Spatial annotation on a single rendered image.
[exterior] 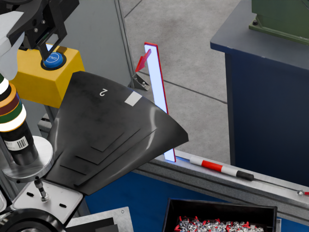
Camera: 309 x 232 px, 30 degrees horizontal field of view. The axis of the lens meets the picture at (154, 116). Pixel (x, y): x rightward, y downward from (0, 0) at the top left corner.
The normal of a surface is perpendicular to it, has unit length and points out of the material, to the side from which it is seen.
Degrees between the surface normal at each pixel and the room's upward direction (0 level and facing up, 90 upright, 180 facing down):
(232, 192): 90
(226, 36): 0
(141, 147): 21
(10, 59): 90
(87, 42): 90
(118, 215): 50
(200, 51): 0
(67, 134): 5
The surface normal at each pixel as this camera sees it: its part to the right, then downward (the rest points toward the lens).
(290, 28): -0.54, 0.66
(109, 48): 0.90, 0.23
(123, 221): 0.61, -0.25
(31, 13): -0.12, -0.68
